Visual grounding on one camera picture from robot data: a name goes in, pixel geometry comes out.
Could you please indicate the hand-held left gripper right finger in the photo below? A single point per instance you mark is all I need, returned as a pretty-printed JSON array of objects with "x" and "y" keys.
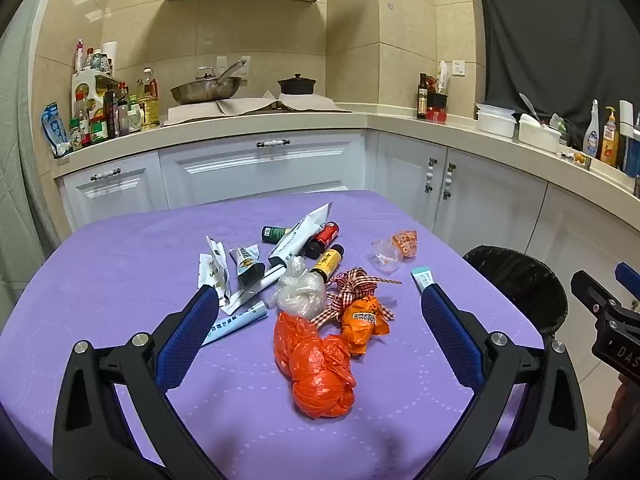
[{"x": 452, "y": 340}]

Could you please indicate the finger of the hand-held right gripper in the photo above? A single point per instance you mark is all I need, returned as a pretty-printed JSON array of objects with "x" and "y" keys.
[
  {"x": 627, "y": 274},
  {"x": 587, "y": 290}
]

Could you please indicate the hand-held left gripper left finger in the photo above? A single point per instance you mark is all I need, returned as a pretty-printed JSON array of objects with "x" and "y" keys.
[{"x": 190, "y": 340}]

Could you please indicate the blue and white tube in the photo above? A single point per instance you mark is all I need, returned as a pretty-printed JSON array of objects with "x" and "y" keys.
[{"x": 235, "y": 322}]

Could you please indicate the trash bin with black bag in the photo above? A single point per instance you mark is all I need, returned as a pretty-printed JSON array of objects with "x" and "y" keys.
[{"x": 520, "y": 285}]

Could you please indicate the white sachet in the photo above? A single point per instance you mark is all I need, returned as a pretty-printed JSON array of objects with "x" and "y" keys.
[
  {"x": 206, "y": 272},
  {"x": 219, "y": 270}
]

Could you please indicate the small teal tube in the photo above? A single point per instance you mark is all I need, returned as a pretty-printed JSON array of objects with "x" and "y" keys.
[{"x": 422, "y": 276}]

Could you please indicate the white plastic strip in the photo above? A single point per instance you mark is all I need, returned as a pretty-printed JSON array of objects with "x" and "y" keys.
[{"x": 250, "y": 292}]

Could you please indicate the orange snack wrapper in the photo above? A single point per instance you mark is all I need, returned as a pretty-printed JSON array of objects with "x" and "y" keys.
[{"x": 362, "y": 322}]

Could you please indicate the white tube orange print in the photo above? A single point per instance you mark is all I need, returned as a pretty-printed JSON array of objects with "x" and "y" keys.
[{"x": 245, "y": 262}]

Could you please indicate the clear orange printed wrapper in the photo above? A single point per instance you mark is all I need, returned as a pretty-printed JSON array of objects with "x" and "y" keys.
[{"x": 395, "y": 250}]

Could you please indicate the red plaid ribbon bow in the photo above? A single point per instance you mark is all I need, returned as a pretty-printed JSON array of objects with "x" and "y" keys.
[{"x": 350, "y": 285}]

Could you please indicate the clear plastic bag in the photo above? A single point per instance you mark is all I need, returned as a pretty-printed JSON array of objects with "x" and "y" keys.
[{"x": 300, "y": 295}]

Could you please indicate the orange plastic bag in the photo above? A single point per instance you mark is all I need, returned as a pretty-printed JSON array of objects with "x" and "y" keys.
[{"x": 315, "y": 375}]

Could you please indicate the dark bottle green label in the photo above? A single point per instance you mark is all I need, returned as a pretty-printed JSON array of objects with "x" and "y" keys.
[{"x": 274, "y": 234}]

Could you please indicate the large white tube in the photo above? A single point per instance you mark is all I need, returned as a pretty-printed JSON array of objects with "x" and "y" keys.
[{"x": 295, "y": 240}]

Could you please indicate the dark bottle yellow label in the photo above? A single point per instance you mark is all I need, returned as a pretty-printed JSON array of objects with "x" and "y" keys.
[{"x": 327, "y": 262}]

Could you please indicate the dark bottle red label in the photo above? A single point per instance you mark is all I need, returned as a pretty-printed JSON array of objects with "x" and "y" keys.
[{"x": 324, "y": 237}]

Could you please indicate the person's right hand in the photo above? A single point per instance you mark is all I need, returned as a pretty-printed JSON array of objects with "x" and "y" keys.
[{"x": 625, "y": 415}]

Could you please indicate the purple tablecloth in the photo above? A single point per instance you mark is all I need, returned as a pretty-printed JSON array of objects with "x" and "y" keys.
[{"x": 125, "y": 270}]

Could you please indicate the orange dish soap bottle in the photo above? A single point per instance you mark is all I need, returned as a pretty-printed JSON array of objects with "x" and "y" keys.
[{"x": 609, "y": 142}]

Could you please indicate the white spray bottle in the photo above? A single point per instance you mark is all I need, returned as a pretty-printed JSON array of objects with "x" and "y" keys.
[{"x": 591, "y": 135}]

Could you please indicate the white water filter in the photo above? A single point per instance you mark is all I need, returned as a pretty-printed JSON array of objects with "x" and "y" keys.
[{"x": 626, "y": 117}]

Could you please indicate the white open container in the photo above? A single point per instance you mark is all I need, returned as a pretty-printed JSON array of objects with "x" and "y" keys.
[{"x": 537, "y": 137}]

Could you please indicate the green packet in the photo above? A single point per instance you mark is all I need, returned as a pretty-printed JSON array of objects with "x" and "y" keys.
[{"x": 559, "y": 125}]

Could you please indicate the wide white cabinet door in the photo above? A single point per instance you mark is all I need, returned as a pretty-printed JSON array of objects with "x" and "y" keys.
[{"x": 260, "y": 170}]

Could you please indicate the metal spoon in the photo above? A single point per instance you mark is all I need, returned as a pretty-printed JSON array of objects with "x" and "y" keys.
[{"x": 529, "y": 105}]

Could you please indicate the beige kitchen countertop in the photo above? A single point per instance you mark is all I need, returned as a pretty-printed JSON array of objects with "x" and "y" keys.
[{"x": 400, "y": 125}]

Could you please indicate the red box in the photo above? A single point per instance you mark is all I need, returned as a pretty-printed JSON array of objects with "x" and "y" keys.
[{"x": 437, "y": 110}]

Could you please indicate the yellow cooking oil bottle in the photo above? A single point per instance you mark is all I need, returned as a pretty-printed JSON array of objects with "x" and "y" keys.
[{"x": 148, "y": 105}]

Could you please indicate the dark olive oil bottle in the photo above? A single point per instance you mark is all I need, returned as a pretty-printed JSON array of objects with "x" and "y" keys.
[{"x": 423, "y": 100}]

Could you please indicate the group of condiment bottles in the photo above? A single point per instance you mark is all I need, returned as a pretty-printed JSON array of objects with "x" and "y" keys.
[{"x": 100, "y": 110}]

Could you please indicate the grey cloth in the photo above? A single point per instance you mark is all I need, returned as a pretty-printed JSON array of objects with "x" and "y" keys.
[{"x": 20, "y": 160}]

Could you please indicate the steel frying pan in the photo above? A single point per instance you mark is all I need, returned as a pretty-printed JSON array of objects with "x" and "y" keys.
[{"x": 205, "y": 92}]

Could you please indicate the blue and white packet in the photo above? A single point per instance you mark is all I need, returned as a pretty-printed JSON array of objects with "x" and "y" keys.
[{"x": 54, "y": 130}]

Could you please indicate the black curtain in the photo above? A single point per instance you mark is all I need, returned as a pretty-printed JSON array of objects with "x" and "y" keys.
[{"x": 550, "y": 35}]

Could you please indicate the white upright packet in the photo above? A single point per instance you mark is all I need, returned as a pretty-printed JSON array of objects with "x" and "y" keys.
[{"x": 442, "y": 77}]

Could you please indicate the black lidded pot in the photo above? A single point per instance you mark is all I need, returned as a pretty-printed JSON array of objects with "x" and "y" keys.
[{"x": 296, "y": 86}]

